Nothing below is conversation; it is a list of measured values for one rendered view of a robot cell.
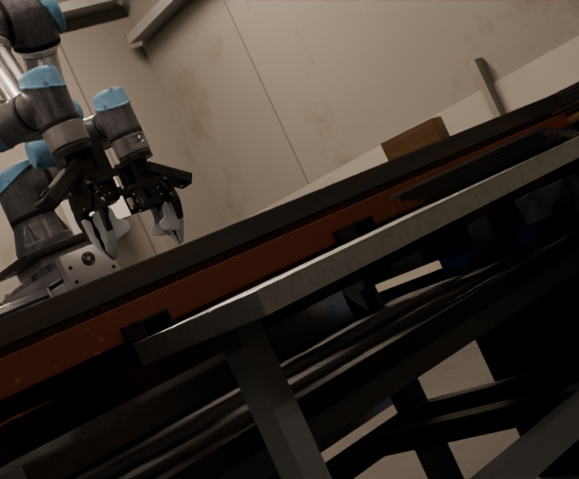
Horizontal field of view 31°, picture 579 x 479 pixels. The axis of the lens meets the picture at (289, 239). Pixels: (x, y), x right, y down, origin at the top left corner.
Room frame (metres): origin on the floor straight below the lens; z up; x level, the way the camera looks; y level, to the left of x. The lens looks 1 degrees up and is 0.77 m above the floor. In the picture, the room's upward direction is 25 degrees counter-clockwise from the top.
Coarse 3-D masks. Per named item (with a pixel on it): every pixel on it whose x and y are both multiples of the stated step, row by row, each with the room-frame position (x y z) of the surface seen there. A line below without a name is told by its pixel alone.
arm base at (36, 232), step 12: (24, 216) 2.63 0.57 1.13; (36, 216) 2.63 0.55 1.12; (48, 216) 2.65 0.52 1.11; (12, 228) 2.66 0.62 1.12; (24, 228) 2.63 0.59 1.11; (36, 228) 2.62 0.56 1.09; (48, 228) 2.63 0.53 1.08; (60, 228) 2.65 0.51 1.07; (24, 240) 2.62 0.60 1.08; (36, 240) 2.62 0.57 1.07; (48, 240) 2.61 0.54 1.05; (24, 252) 2.62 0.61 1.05
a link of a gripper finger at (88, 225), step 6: (84, 222) 1.89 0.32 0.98; (90, 222) 1.87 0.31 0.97; (90, 228) 1.88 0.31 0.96; (96, 228) 1.88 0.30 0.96; (90, 234) 1.89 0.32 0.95; (96, 234) 1.88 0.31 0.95; (90, 240) 1.89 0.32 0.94; (96, 240) 1.88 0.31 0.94; (96, 246) 1.89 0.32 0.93; (102, 246) 1.88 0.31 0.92
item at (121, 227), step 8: (96, 216) 1.86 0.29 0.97; (112, 216) 1.88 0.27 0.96; (96, 224) 1.86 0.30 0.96; (112, 224) 1.87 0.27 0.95; (120, 224) 1.88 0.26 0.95; (128, 224) 1.90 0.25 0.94; (104, 232) 1.86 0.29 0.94; (112, 232) 1.86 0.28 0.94; (120, 232) 1.88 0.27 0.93; (104, 240) 1.86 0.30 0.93; (112, 240) 1.86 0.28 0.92; (112, 248) 1.86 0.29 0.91; (112, 256) 1.87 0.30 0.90
